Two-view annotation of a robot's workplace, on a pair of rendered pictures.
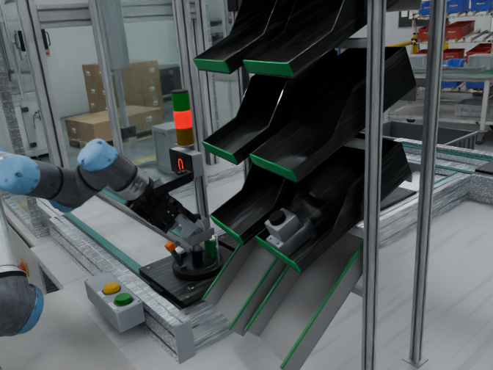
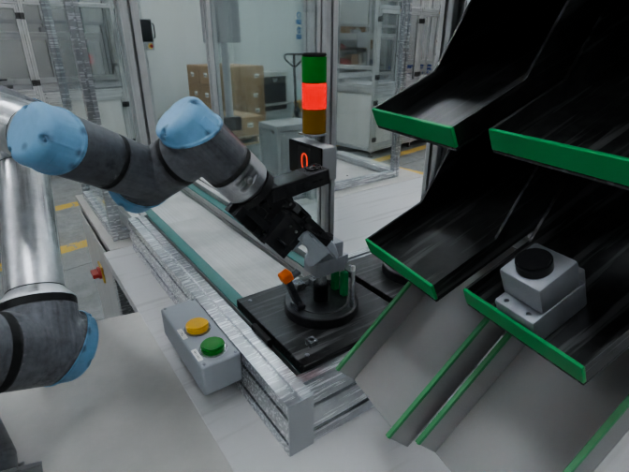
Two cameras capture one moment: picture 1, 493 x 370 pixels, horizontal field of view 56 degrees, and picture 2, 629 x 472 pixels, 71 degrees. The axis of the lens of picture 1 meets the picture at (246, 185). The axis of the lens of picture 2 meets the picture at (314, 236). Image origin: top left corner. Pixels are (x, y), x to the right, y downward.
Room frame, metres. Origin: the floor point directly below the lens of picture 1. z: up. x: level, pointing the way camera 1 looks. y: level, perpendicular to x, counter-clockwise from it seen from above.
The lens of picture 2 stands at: (0.39, 0.12, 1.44)
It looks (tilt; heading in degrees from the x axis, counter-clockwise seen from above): 24 degrees down; 3
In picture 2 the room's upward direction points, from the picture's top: straight up
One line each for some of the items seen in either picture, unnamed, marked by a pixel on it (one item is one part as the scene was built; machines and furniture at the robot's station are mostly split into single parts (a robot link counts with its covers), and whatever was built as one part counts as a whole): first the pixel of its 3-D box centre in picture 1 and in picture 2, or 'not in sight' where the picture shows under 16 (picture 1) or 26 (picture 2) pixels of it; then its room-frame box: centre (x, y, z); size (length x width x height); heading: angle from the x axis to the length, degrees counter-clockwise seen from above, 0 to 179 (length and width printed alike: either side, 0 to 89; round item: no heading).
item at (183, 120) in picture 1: (183, 118); (314, 95); (1.33, 0.17, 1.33); 0.05 x 0.05 x 0.05
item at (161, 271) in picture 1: (199, 270); (320, 311); (1.10, 0.15, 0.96); 0.24 x 0.24 x 0.02; 38
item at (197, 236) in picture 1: (199, 226); (329, 251); (1.11, 0.13, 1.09); 0.08 x 0.04 x 0.07; 128
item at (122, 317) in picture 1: (113, 299); (198, 341); (1.04, 0.37, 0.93); 0.21 x 0.07 x 0.06; 38
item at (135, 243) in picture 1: (155, 248); (258, 270); (1.35, 0.31, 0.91); 0.84 x 0.28 x 0.10; 38
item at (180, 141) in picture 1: (185, 135); (314, 120); (1.33, 0.17, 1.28); 0.05 x 0.05 x 0.05
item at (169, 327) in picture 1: (107, 270); (194, 294); (1.23, 0.44, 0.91); 0.89 x 0.06 x 0.11; 38
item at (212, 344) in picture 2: (123, 300); (212, 347); (0.98, 0.32, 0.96); 0.04 x 0.04 x 0.02
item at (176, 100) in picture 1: (180, 101); (314, 69); (1.33, 0.17, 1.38); 0.05 x 0.05 x 0.05
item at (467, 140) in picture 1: (412, 149); not in sight; (2.85, -1.09, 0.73); 0.62 x 0.42 x 0.23; 38
